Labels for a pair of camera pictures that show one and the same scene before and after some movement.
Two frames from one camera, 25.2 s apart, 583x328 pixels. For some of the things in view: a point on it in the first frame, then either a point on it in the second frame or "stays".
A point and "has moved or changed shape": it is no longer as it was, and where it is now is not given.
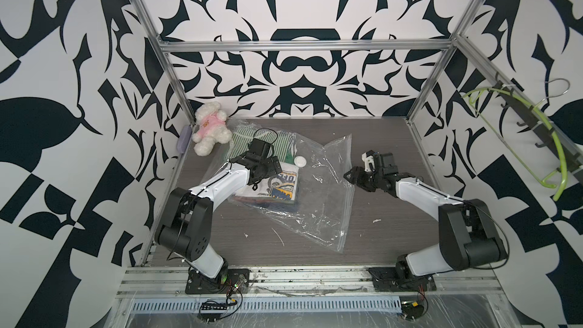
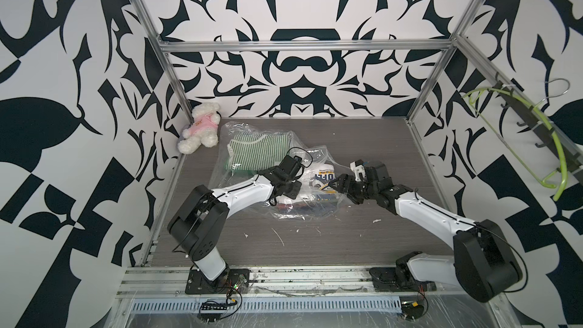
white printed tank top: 282,187 has moved or changed shape
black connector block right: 411,310 stays
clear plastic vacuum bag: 313,196 has moved or changed shape
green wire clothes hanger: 565,162 stays
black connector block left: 212,316 stays
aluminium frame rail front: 451,281 stays
